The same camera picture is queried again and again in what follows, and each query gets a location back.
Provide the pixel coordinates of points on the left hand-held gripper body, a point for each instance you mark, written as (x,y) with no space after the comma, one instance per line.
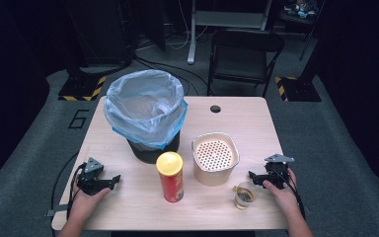
(90,171)

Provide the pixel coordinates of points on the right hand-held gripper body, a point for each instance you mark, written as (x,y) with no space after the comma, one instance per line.
(278,174)

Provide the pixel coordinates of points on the clear glass cup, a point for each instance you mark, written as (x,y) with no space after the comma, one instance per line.
(245,204)

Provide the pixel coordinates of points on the beige perforated strainer container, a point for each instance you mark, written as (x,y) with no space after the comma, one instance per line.
(213,171)

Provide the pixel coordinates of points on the black trash bin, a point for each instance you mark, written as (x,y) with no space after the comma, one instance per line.
(153,154)

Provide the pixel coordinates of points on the red chip can yellow lid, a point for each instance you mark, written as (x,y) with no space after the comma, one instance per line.
(171,181)

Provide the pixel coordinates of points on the translucent blue trash bag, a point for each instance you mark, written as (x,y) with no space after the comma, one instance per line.
(138,121)

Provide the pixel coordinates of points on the person's right hand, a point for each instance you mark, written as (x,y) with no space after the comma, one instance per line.
(288,200)

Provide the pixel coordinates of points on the person's left hand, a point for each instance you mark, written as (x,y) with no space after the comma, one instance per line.
(84,207)

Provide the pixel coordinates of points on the black folding chair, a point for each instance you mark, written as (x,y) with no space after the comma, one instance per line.
(240,61)

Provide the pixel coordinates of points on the dark cabinet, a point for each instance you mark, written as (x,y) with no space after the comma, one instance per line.
(102,33)

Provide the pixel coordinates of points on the cluttered dark shelf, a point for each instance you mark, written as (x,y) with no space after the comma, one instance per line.
(301,11)

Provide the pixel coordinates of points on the hazard-striped black base plate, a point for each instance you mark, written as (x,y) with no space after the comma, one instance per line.
(79,89)
(301,90)

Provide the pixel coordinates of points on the grey metal desk frame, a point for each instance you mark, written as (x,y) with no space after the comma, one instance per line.
(225,19)

